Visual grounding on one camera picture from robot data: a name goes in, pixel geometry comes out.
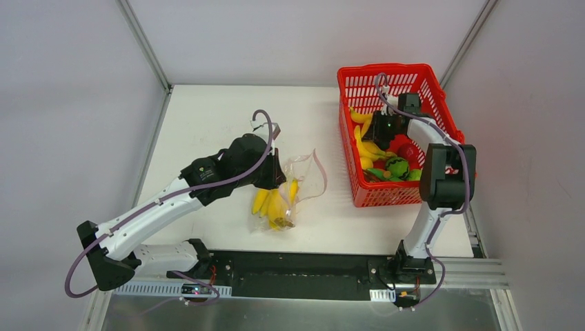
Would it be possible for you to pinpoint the red plastic basket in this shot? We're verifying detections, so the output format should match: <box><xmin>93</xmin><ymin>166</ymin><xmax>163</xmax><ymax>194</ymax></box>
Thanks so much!
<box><xmin>337</xmin><ymin>63</ymin><xmax>464</xmax><ymax>208</ymax></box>

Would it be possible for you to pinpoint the yellow banana bunch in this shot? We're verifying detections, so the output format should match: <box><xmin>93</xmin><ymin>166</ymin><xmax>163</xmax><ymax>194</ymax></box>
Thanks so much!
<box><xmin>272</xmin><ymin>178</ymin><xmax>299</xmax><ymax>230</ymax></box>
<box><xmin>251</xmin><ymin>189</ymin><xmax>288</xmax><ymax>231</ymax></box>
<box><xmin>353</xmin><ymin>126</ymin><xmax>397</xmax><ymax>170</ymax></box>

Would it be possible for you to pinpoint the clear zip top bag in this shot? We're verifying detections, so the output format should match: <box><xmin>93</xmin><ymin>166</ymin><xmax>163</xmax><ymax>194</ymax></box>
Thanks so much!
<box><xmin>250</xmin><ymin>150</ymin><xmax>328</xmax><ymax>232</ymax></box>

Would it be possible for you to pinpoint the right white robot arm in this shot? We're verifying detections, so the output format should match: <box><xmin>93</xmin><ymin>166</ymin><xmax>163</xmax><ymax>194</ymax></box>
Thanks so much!
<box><xmin>366</xmin><ymin>92</ymin><xmax>477</xmax><ymax>283</ymax></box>

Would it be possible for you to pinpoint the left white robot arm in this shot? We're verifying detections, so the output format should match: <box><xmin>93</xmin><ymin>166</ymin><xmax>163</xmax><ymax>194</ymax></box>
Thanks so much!
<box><xmin>77</xmin><ymin>130</ymin><xmax>286</xmax><ymax>291</ymax></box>

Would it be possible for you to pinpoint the single yellow banana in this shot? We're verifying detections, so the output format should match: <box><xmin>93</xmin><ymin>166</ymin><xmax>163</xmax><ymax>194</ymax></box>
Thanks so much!
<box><xmin>349</xmin><ymin>107</ymin><xmax>373</xmax><ymax>124</ymax></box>

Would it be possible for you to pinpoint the red toy apple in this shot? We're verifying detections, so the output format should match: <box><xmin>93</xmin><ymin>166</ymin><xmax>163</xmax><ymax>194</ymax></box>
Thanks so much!
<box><xmin>397</xmin><ymin>143</ymin><xmax>419</xmax><ymax>162</ymax></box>

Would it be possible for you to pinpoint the toy watermelon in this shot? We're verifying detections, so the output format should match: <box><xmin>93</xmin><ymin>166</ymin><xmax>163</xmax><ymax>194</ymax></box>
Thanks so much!
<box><xmin>385</xmin><ymin>157</ymin><xmax>410</xmax><ymax>180</ymax></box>

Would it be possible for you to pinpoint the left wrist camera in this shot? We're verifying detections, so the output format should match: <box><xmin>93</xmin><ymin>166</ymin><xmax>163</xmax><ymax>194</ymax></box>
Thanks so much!
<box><xmin>250</xmin><ymin>120</ymin><xmax>281</xmax><ymax>148</ymax></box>

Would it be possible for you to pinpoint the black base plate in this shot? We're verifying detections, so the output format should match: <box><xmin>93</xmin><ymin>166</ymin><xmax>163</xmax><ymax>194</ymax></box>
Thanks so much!
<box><xmin>186</xmin><ymin>250</ymin><xmax>437</xmax><ymax>301</ymax></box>

